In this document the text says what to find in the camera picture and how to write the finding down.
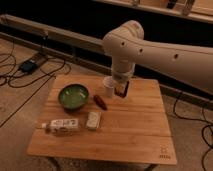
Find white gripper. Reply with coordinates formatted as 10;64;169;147
111;70;134;98

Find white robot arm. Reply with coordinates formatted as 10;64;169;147
102;20;213;95

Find white eraser block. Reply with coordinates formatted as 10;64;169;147
86;112;101;130

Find green ceramic bowl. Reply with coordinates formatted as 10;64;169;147
58;84;89;110

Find red chili pepper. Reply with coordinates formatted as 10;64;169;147
93;95;107;110

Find wooden folding table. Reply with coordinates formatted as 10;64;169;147
27;75;177;165

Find white labelled bottle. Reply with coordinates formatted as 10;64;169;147
41;118;79;133

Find blue power adapter box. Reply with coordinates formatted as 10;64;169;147
19;60;37;73

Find long metal rail frame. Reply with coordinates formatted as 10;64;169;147
0;13;213;111

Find black floor cable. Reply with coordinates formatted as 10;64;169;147
0;36;72;128

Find black cables at right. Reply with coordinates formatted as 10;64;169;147
172;89;213;171

